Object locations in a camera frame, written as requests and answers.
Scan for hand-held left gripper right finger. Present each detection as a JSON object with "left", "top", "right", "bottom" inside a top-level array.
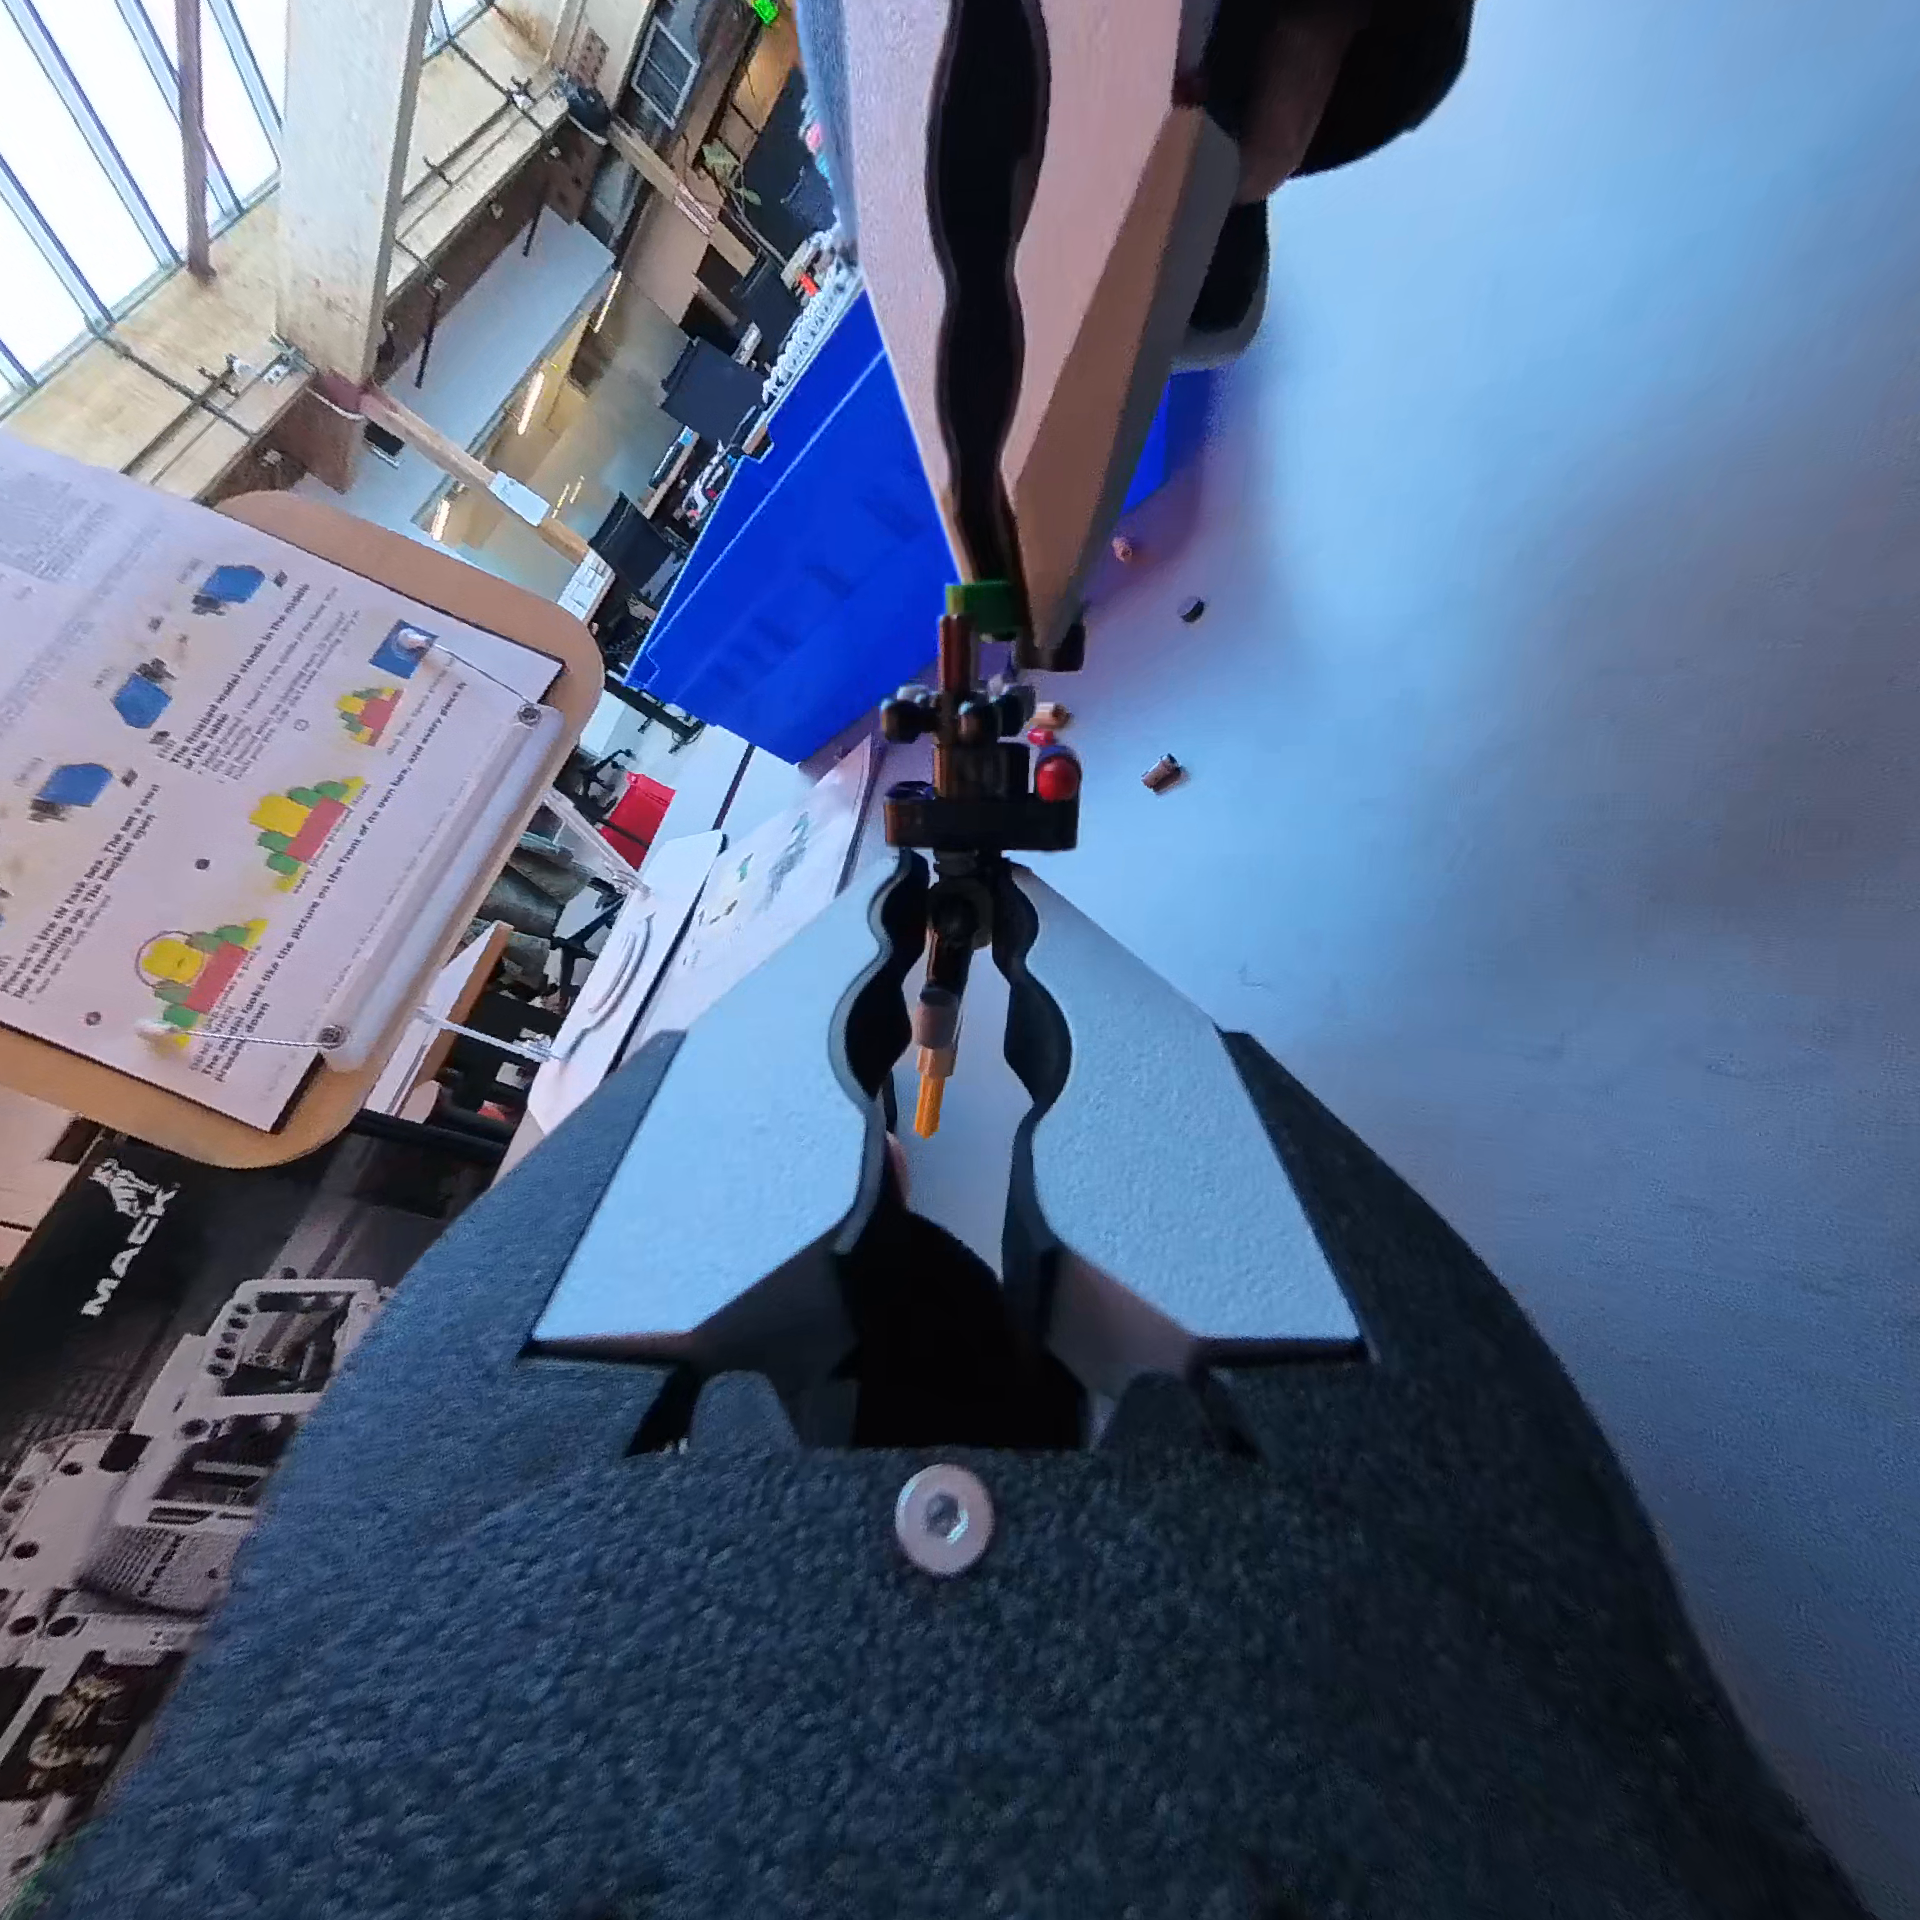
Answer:
[{"left": 983, "top": 866, "right": 1364, "bottom": 1444}]

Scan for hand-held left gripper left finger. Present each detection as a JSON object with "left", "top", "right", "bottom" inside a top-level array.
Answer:
[{"left": 527, "top": 863, "right": 921, "bottom": 1448}]

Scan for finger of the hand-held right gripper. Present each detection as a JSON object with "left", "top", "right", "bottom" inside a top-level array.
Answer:
[
  {"left": 796, "top": 0, "right": 1040, "bottom": 606},
  {"left": 1001, "top": 0, "right": 1247, "bottom": 673}
]

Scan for small black lego assembly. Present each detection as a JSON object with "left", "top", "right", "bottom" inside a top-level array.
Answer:
[{"left": 878, "top": 608, "right": 1085, "bottom": 1052}]

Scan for lego instruction booklet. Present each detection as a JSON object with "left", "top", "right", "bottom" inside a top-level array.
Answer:
[{"left": 660, "top": 737, "right": 887, "bottom": 993}]

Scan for scattered loose lego pieces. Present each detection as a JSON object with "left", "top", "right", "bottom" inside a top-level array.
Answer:
[{"left": 1110, "top": 532, "right": 1209, "bottom": 798}]

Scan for black lego set box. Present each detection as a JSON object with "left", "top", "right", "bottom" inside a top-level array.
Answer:
[{"left": 0, "top": 1126, "right": 414, "bottom": 1848}]

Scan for red toolbox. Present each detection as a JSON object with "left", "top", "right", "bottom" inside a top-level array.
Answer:
[{"left": 599, "top": 768, "right": 680, "bottom": 868}]

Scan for blue plastic bin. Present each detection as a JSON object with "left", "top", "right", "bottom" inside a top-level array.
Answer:
[{"left": 621, "top": 292, "right": 1216, "bottom": 768}]

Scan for printed instruction sheet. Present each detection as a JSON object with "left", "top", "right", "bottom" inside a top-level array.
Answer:
[{"left": 0, "top": 435, "right": 565, "bottom": 1134}]

